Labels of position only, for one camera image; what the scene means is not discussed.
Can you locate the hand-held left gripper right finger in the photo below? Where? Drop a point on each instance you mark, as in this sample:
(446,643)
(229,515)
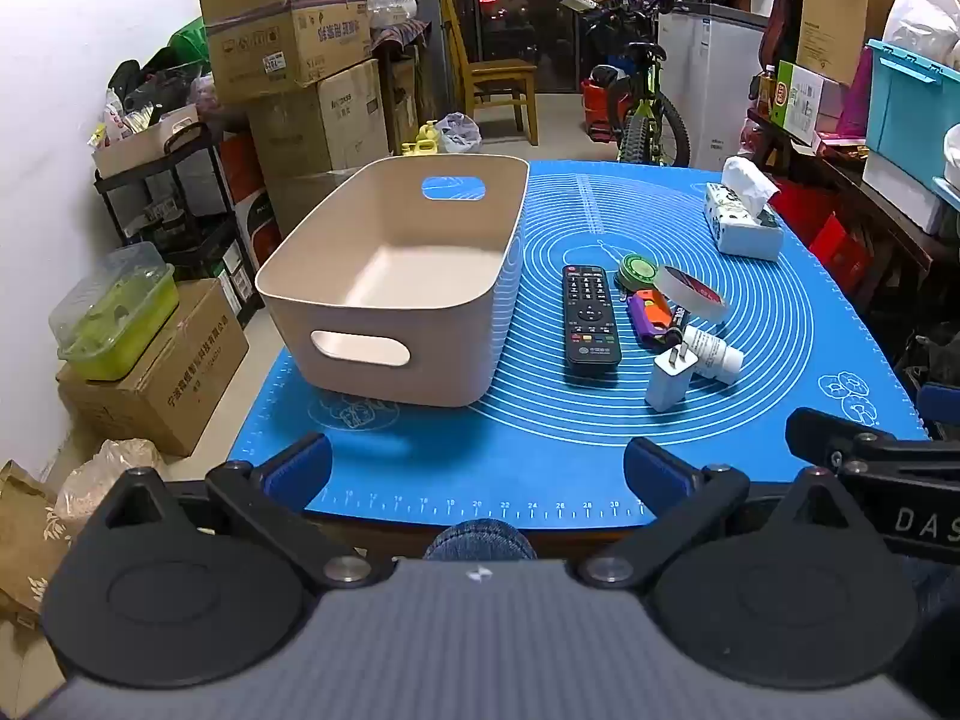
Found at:
(654,469)

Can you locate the wooden chair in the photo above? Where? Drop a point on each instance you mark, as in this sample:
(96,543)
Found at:
(499,79)

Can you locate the small white bottle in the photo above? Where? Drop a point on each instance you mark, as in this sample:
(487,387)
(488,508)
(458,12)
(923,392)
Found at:
(712,354)

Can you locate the teal plastic storage box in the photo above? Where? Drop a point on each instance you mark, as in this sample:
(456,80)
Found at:
(911,112)

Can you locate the yellow plastic toy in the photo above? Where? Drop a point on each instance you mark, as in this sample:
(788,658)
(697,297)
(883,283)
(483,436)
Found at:
(421,141)

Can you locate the table with plaid cloth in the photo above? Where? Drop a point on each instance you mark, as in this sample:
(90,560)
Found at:
(401,45)

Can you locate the white charger plug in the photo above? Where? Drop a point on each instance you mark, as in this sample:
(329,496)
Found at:
(671,384)

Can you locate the beige plastic storage bin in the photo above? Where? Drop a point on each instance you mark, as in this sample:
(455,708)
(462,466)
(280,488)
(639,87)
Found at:
(420,360)

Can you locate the large white plastic bag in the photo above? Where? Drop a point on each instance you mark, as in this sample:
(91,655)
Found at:
(926,7)

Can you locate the open printed cardboard box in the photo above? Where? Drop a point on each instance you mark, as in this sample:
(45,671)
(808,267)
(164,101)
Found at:
(285,37)

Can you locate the white box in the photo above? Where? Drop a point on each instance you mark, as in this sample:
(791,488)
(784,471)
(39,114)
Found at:
(900,195)

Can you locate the red plastic box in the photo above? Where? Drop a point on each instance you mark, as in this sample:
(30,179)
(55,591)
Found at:
(596,109)

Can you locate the black remote control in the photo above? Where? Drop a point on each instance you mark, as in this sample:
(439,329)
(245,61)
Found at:
(591,315)

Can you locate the black metal shelf rack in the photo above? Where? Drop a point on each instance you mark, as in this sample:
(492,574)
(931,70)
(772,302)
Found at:
(217,187)

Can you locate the red gift bags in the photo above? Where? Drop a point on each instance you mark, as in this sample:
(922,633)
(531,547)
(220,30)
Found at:
(832,240)

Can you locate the medium plain cardboard box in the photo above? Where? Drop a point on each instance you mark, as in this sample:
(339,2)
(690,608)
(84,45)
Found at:
(322,124)

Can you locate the clear plastic bag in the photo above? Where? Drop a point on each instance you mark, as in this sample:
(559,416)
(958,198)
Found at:
(459,133)

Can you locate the white chest freezer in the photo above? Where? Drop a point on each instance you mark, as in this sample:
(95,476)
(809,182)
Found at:
(720,82)

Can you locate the green container with clear lid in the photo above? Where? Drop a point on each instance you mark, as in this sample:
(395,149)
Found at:
(112,315)

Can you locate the green black bicycle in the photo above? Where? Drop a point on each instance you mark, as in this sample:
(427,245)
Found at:
(649,112)

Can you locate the green white carton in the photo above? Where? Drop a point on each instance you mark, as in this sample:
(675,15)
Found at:
(799,101)

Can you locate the flat cardboard sheet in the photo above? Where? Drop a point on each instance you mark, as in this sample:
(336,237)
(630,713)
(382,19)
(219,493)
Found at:
(840,7)

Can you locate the blue silicone baking mat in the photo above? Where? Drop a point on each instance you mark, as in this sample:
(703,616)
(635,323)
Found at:
(540,435)

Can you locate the person's jeans knee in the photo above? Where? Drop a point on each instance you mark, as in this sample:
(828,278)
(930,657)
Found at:
(480,540)

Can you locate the white tape roll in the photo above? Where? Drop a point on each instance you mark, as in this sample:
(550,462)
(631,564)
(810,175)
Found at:
(701,298)

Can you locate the translucent filled plastic bag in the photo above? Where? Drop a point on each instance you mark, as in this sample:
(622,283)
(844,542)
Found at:
(105,476)

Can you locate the drink bottle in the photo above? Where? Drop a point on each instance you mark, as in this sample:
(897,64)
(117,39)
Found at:
(765,94)

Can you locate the low brown cardboard box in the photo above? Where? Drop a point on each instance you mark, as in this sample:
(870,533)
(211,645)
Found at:
(180,382)

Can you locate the white tissue pack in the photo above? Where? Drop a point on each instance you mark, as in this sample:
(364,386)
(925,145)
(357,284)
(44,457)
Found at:
(742,236)

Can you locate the green round tin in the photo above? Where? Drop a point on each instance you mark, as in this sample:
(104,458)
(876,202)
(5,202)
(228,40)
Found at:
(637,270)

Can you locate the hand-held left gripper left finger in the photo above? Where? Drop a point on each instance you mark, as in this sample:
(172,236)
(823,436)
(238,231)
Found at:
(300,466)

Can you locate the magenta gift bag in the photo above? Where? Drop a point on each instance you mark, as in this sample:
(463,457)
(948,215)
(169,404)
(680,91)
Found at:
(855,101)

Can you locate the purple orange plastic toy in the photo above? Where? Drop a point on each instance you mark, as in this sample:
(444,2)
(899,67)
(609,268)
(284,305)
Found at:
(646,315)

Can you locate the dark wooden side table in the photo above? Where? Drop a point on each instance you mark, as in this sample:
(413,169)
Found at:
(892,217)

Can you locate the brown paper bag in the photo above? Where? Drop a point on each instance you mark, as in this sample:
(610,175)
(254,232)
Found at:
(26,540)

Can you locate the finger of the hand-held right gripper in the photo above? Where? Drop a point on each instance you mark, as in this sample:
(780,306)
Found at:
(832,435)

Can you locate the dark glass door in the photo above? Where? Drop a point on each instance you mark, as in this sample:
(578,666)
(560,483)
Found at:
(517,22)

